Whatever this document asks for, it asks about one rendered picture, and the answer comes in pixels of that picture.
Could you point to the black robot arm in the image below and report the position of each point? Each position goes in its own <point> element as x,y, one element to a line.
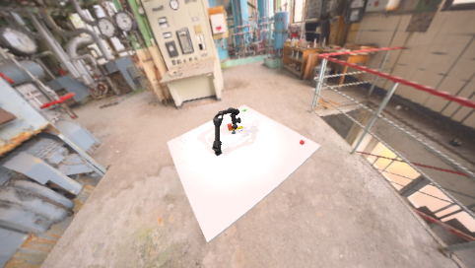
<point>217,144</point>

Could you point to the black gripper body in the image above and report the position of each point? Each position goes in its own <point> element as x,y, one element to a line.
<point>234,123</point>

